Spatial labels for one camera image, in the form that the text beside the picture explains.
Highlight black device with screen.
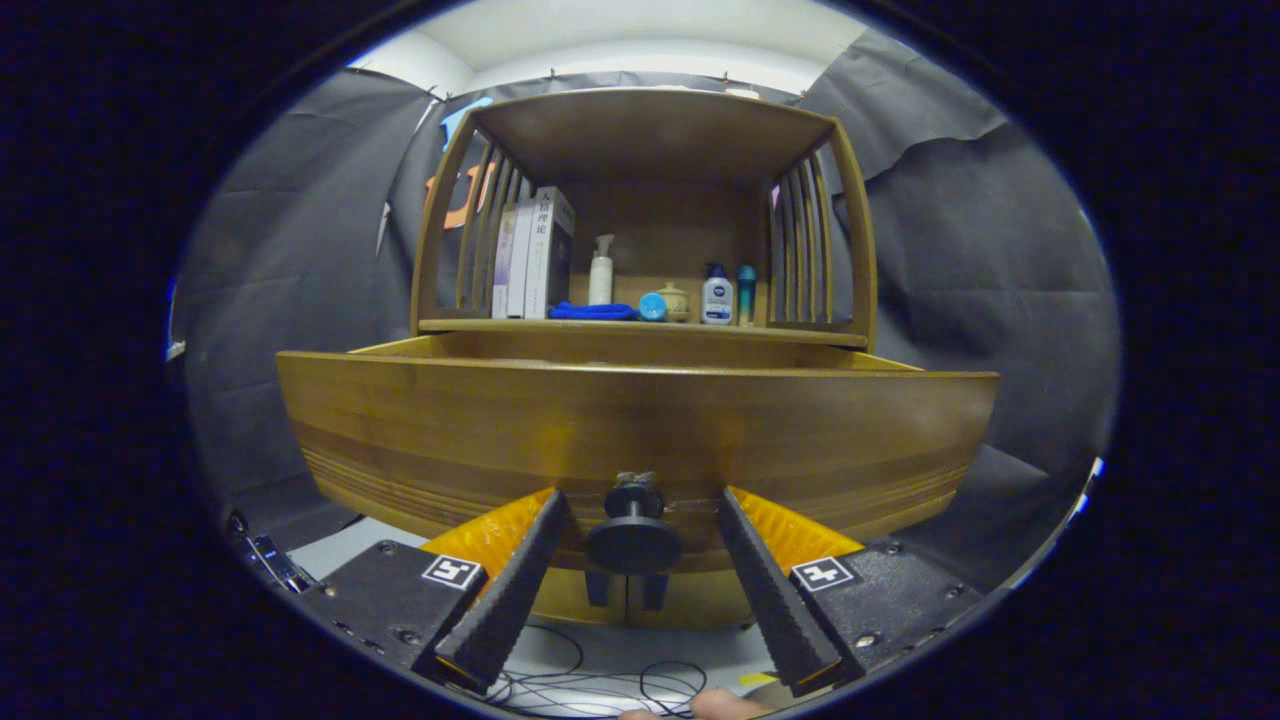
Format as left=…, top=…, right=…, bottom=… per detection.
left=245, top=533, right=313, bottom=593

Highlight white pump bottle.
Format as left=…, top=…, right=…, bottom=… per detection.
left=588, top=234, right=615, bottom=307

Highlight lilac book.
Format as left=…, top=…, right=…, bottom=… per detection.
left=490, top=207, right=517, bottom=319

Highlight white lotion bottle blue cap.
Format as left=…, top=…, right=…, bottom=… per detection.
left=700, top=263, right=735, bottom=326

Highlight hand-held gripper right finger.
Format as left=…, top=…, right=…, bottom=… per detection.
left=717, top=485, right=986, bottom=698

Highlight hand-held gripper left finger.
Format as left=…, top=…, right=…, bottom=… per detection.
left=295, top=487, right=571, bottom=697

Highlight wooden cabinet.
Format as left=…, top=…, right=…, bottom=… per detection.
left=410, top=87, right=879, bottom=631

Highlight wooden cabinet door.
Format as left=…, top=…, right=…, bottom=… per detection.
left=628, top=570, right=773, bottom=631
left=528, top=568, right=631, bottom=629

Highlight blue folded cloth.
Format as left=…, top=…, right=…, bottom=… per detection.
left=548, top=301, right=639, bottom=322

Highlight wooden drawer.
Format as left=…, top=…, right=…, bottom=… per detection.
left=275, top=330, right=1001, bottom=576

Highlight book with dark portrait cover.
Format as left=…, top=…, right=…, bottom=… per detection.
left=523, top=186, right=577, bottom=320

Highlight wooden countertop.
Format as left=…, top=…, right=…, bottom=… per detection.
left=418, top=317, right=869, bottom=349

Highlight cables on floor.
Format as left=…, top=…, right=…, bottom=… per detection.
left=490, top=625, right=711, bottom=719

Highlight white book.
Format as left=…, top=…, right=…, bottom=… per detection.
left=506, top=200, right=536, bottom=319

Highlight black drawer knob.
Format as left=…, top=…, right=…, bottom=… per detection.
left=585, top=472, right=684, bottom=576

